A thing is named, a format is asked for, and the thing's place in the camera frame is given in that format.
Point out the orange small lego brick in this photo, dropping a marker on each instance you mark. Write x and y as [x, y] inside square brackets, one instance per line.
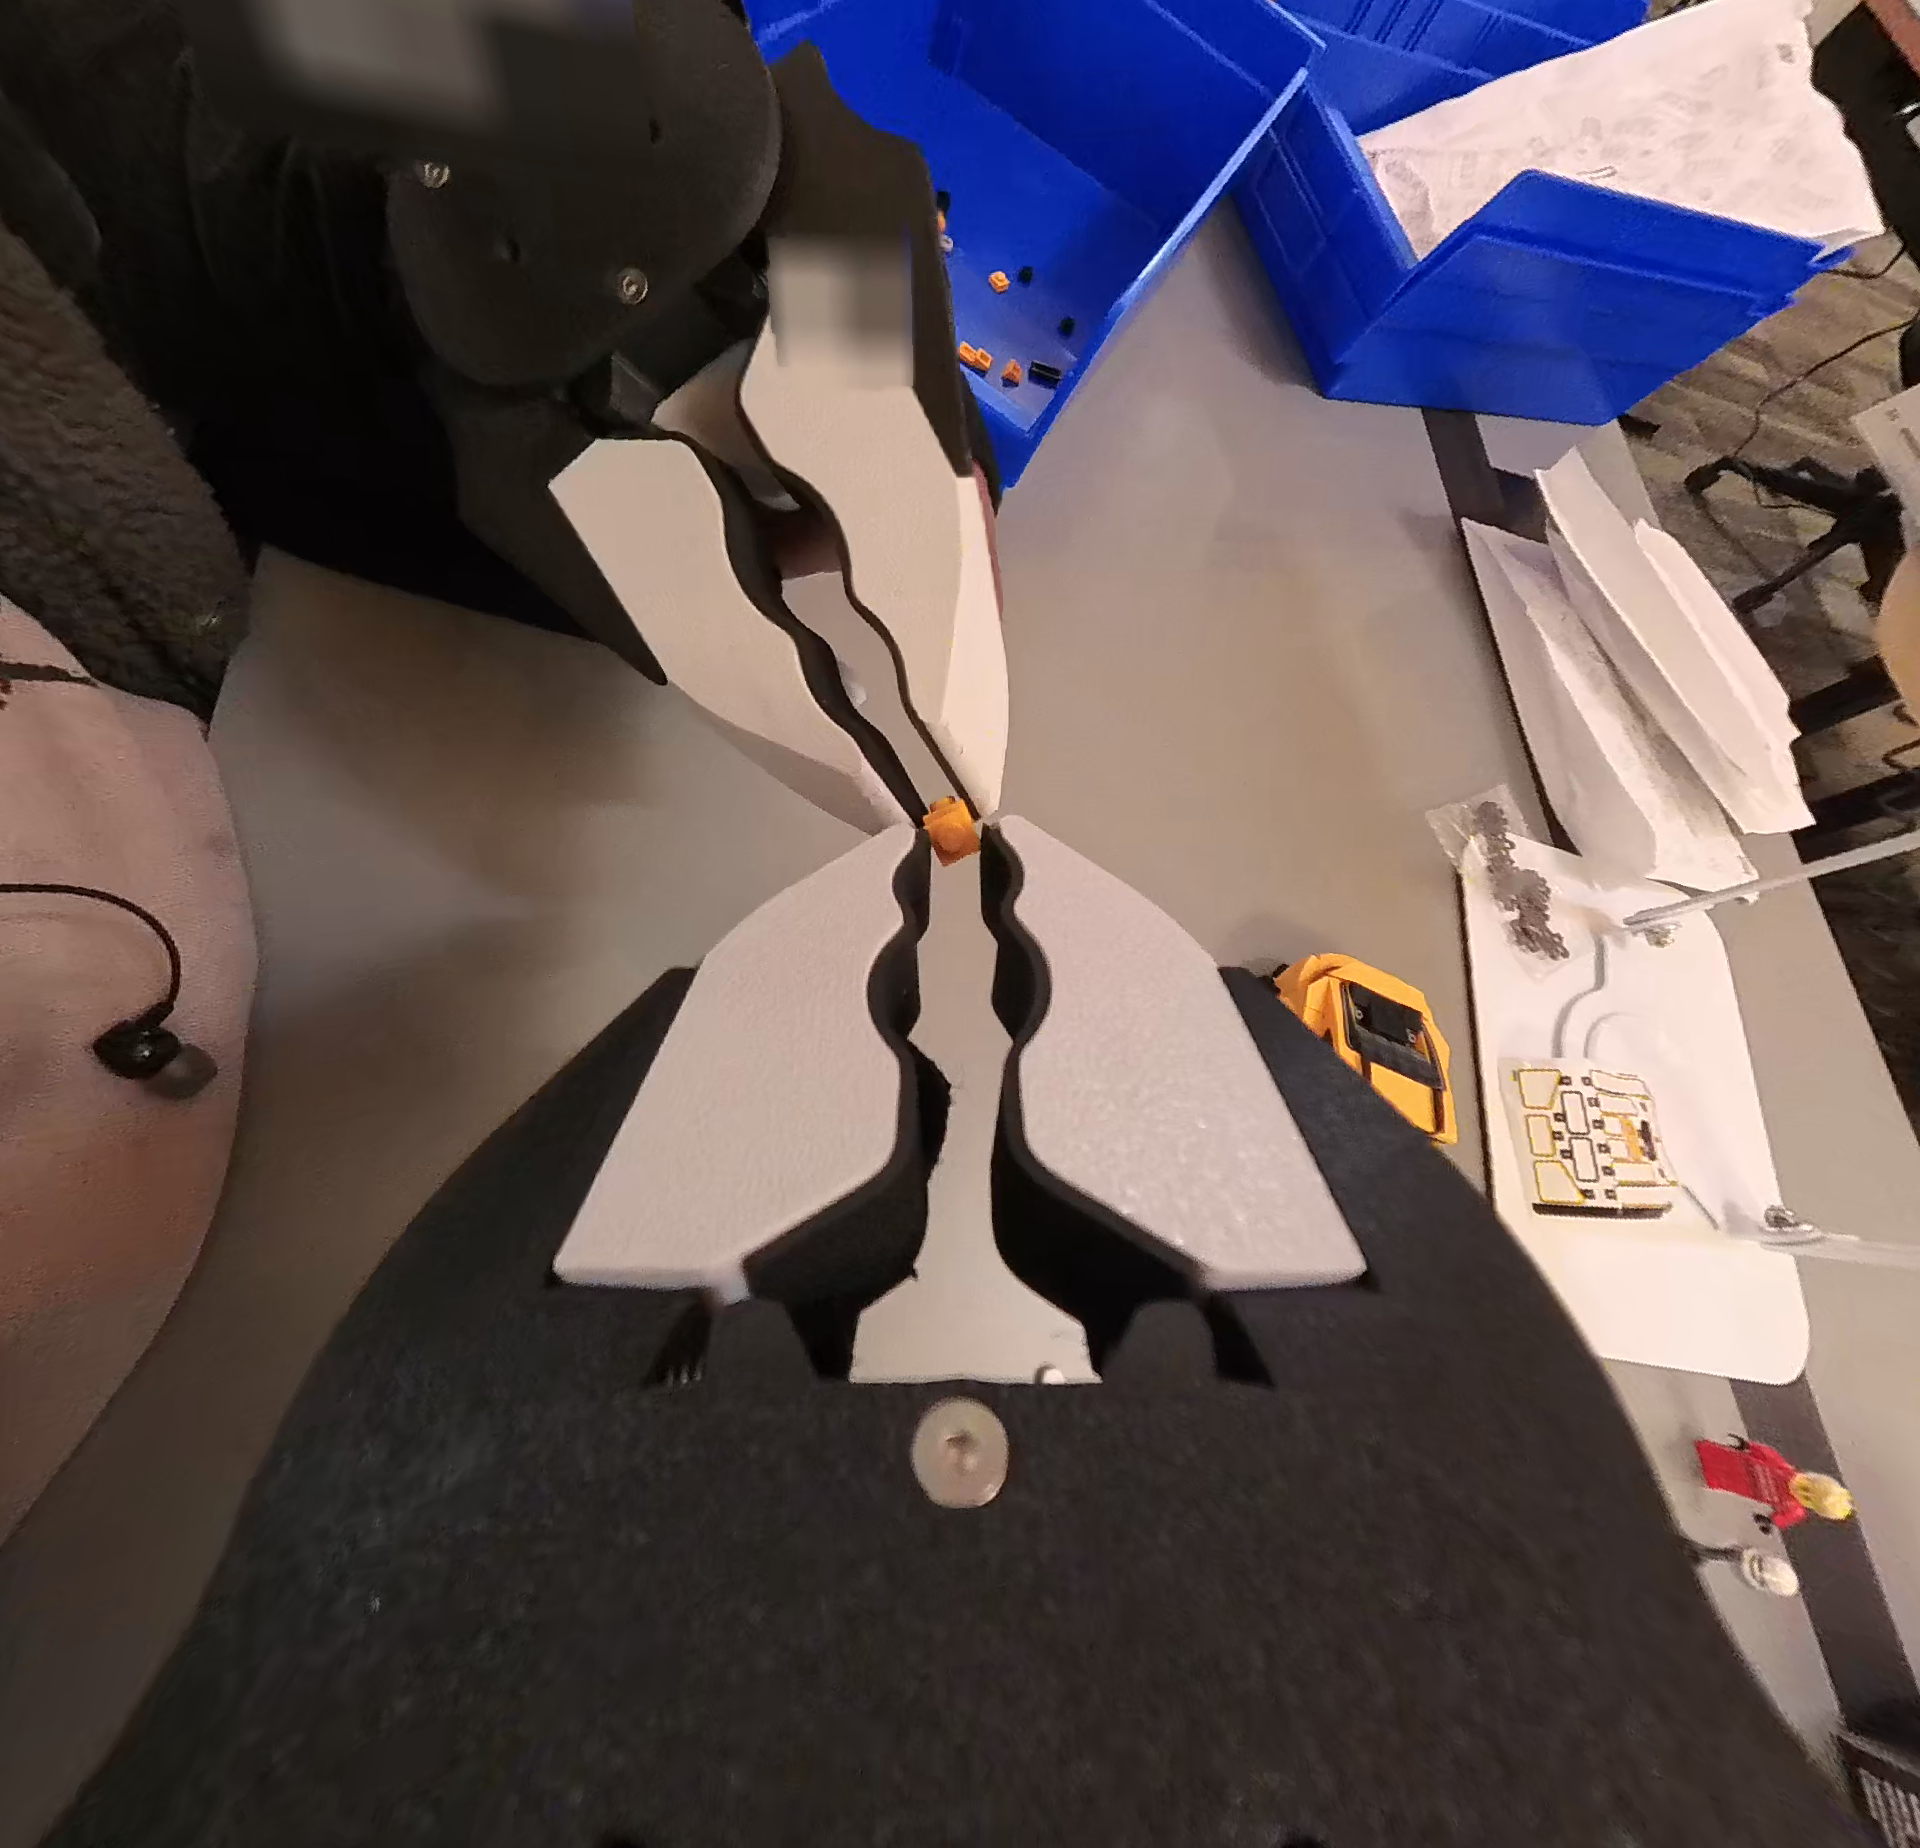
[953, 831]

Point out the blue plastic bin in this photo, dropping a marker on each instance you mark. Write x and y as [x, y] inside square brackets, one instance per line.
[1575, 318]
[1440, 2]
[1110, 78]

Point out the black office chair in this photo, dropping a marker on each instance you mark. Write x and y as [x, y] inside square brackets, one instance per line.
[1801, 513]

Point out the lego sticker sheet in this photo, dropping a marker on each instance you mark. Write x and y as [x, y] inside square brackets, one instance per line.
[1590, 1142]

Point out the black earphone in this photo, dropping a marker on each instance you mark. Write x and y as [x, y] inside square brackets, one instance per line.
[150, 1052]

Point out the white book stand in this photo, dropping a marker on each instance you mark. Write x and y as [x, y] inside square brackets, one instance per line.
[1650, 977]

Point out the person's left forearm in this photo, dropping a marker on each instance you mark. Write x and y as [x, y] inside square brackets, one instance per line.
[331, 452]

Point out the person's beige hoodie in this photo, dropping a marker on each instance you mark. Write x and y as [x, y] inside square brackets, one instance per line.
[105, 1204]

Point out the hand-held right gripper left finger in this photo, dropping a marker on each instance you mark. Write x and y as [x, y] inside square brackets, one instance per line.
[766, 1083]

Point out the orange lego car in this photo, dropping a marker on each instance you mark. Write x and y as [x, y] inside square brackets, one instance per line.
[1351, 1008]

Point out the pile of loose lego pieces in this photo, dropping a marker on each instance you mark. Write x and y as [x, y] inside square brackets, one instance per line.
[977, 359]

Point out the red lego minifigure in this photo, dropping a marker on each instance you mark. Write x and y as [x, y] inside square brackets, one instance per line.
[1756, 1480]

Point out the clear bag of black parts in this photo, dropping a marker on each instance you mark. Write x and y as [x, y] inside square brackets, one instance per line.
[1508, 872]

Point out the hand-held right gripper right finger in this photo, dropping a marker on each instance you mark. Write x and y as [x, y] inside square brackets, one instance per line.
[1170, 1113]

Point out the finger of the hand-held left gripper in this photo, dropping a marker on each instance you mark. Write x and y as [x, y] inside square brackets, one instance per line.
[690, 587]
[916, 527]

